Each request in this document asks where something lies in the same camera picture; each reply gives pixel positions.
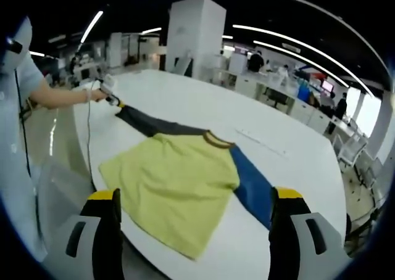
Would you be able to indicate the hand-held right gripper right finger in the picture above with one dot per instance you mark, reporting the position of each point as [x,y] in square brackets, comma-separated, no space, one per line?
[284,230]

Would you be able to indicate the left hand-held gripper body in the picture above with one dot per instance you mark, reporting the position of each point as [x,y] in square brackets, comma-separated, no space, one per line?
[108,87]

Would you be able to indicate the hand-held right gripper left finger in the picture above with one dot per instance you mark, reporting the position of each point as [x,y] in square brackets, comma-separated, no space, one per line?
[105,230]

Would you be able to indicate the yellow blue grey garment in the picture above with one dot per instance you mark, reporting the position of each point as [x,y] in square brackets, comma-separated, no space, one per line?
[172,181]

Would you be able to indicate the person's left hand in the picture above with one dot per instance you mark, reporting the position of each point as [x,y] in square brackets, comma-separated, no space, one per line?
[97,95]

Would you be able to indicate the white wristband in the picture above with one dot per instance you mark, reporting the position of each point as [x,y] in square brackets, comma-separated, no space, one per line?
[86,95]

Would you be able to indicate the straight ceiling light strip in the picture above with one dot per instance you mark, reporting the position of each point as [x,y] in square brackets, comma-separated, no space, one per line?
[152,31]
[92,26]
[37,54]

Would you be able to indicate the wide white pillar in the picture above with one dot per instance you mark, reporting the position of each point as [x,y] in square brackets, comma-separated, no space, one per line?
[194,36]

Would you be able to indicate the white office chair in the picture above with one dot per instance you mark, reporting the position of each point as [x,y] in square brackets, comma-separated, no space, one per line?
[371,172]
[353,150]

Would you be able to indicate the person in light blue shirt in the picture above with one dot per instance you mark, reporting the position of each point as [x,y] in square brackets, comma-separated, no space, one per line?
[15,156]

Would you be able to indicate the white cabinet box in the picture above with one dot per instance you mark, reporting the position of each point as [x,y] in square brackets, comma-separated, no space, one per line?
[239,62]

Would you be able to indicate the white counter cabinets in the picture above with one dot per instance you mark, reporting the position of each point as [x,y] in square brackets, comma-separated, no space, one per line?
[247,82]

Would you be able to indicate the black office chair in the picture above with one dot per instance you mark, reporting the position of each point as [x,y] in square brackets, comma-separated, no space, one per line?
[276,98]

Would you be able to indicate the blue storage bin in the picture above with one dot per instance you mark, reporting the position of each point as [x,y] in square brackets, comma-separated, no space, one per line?
[303,92]

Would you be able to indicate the long curved ceiling light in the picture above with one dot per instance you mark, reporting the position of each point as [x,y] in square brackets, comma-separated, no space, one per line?
[243,27]
[262,43]

